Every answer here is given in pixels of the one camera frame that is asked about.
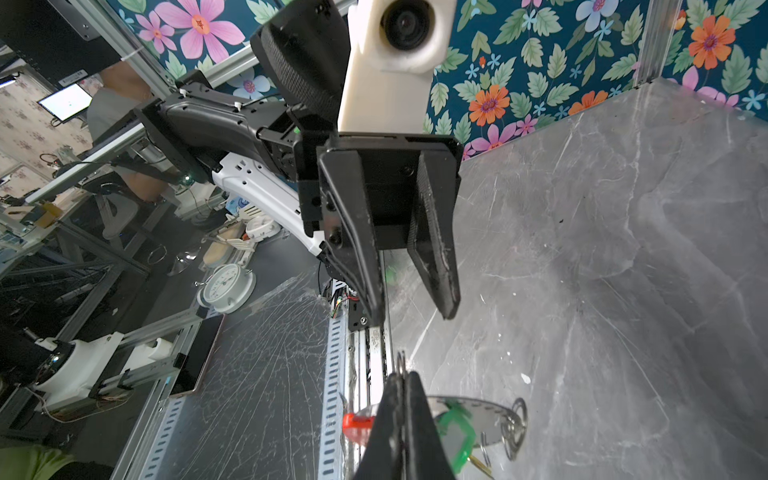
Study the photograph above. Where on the white round clock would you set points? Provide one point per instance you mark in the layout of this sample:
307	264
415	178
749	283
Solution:
227	288

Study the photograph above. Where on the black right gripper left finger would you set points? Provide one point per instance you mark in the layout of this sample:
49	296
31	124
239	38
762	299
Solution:
383	457

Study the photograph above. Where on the white perforated cable duct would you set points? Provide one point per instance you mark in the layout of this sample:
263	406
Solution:
330	453

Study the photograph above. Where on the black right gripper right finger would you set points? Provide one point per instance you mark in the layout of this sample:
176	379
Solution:
424	454

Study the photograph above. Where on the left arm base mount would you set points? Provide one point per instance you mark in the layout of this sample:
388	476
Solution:
346	304

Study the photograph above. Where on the red key tag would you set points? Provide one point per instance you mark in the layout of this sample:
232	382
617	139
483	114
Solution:
357	428

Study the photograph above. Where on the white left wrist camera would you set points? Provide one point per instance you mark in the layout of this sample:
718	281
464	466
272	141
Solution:
395	47

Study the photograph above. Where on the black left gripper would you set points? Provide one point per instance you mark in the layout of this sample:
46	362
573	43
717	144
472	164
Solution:
393	178

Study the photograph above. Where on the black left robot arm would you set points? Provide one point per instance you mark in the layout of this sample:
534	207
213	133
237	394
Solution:
248	147

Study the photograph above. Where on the silver metal keyring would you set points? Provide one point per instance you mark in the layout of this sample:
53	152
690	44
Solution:
493	423

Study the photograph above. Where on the green key tag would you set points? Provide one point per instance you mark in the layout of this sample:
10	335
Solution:
457	435

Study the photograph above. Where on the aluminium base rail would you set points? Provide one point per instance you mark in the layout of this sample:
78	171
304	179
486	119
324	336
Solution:
369	360

